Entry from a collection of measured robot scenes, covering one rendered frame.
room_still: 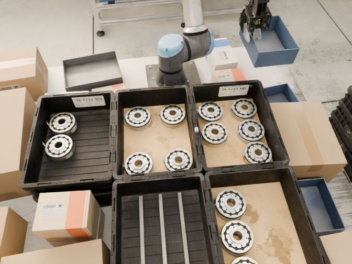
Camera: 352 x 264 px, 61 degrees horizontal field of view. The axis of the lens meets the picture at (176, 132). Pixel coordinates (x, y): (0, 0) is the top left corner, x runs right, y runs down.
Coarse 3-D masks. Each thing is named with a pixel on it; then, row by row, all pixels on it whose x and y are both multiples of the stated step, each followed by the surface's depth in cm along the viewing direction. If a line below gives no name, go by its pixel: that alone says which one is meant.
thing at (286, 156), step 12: (192, 84) 121; (204, 84) 121; (216, 84) 121; (228, 84) 121; (192, 96) 117; (264, 96) 119; (276, 132) 107; (204, 156) 101; (288, 156) 101; (204, 168) 99; (216, 168) 99; (228, 168) 99; (240, 168) 99
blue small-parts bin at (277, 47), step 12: (276, 24) 117; (240, 36) 116; (264, 36) 117; (276, 36) 117; (288, 36) 109; (252, 48) 106; (264, 48) 113; (276, 48) 113; (288, 48) 110; (252, 60) 107; (264, 60) 105; (276, 60) 106; (288, 60) 107
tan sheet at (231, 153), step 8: (200, 104) 128; (224, 104) 128; (232, 104) 128; (224, 112) 125; (224, 120) 123; (232, 120) 123; (256, 120) 123; (200, 128) 120; (232, 128) 120; (232, 136) 118; (264, 136) 118; (224, 144) 116; (232, 144) 116; (240, 144) 116; (208, 152) 114; (216, 152) 114; (224, 152) 114; (232, 152) 114; (240, 152) 114; (208, 160) 112; (216, 160) 112; (224, 160) 112; (232, 160) 112; (240, 160) 112; (272, 160) 112
